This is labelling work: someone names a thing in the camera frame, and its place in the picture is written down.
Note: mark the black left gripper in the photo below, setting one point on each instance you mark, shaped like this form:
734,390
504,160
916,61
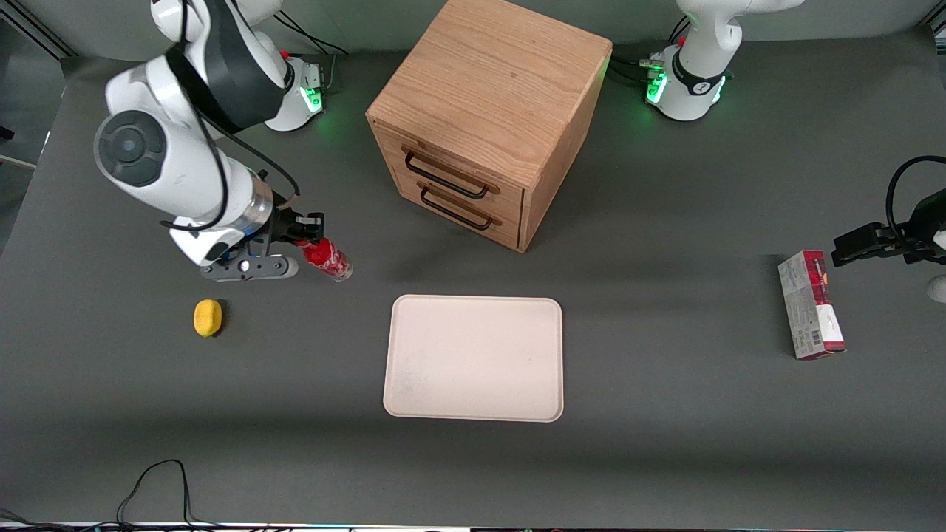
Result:
925,226

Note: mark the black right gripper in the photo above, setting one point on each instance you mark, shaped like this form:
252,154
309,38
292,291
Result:
287,222

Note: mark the red coke bottle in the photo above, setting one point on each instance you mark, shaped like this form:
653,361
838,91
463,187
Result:
329,261

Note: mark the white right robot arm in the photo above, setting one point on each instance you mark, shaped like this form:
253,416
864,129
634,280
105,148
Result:
170,170

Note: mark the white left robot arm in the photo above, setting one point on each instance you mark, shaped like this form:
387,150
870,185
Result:
698,74

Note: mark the cream rectangular plastic tray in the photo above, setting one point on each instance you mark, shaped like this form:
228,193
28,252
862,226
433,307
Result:
473,358

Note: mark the red plaid cardboard box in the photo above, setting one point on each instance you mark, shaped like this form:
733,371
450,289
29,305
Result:
805,303

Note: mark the white round object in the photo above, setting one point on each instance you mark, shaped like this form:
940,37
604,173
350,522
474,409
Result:
938,290

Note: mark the yellow lemon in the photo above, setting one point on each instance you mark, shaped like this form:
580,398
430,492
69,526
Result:
208,318

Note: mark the wooden drawer front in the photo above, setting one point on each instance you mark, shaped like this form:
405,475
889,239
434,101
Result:
510,199
510,233

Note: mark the wooden two-drawer cabinet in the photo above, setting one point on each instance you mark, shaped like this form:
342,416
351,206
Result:
488,81

